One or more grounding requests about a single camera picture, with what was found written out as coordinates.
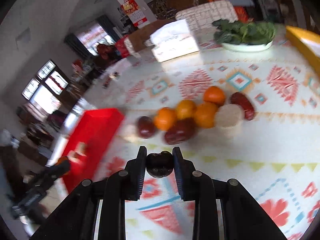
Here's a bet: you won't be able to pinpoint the orange mandarin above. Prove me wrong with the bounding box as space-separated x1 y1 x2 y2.
153 107 177 131
203 86 226 106
55 156 71 177
194 102 219 129

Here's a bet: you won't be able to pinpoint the dark cherry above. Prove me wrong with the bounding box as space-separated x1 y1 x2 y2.
145 151 175 179

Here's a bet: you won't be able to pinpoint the small white cake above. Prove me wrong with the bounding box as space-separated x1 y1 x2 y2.
120 124 139 142

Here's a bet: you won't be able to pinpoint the dark red jujube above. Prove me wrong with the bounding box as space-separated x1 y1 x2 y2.
164 118 197 145
137 116 156 139
230 92 255 121

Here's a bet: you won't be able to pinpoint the large white puffed cake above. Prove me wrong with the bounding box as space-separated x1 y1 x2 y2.
214 104 244 138

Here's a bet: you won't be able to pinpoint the yellowish mandarin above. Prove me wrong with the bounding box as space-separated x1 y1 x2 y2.
175 100 197 120

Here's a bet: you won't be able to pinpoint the orange mandarin back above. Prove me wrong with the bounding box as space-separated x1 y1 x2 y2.
203 86 226 106

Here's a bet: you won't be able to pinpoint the red tray box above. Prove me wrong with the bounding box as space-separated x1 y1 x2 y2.
62 108 124 193

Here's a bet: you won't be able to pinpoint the patterned tablecloth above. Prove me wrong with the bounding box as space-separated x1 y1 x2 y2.
49 24 320 240

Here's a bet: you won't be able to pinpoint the small dark objects on table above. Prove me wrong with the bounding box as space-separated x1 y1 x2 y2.
103 72 119 88

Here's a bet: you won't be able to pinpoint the white plate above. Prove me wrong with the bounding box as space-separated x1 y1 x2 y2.
221 41 273 53

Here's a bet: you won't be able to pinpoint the white tissue box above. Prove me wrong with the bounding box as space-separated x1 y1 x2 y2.
150 20 200 63

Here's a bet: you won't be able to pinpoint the brown chair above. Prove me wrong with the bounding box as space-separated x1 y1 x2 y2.
124 19 174 57

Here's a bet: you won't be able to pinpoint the green leafy vegetables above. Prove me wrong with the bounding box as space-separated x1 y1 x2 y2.
212 19 276 45

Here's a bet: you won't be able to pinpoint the gold box lid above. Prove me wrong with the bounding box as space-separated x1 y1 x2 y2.
285 25 320 77

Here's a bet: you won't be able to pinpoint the white patterned chair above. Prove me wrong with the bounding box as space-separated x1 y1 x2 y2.
175 0 238 30

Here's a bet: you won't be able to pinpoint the red wall calendar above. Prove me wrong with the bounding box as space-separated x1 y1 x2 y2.
121 0 148 29

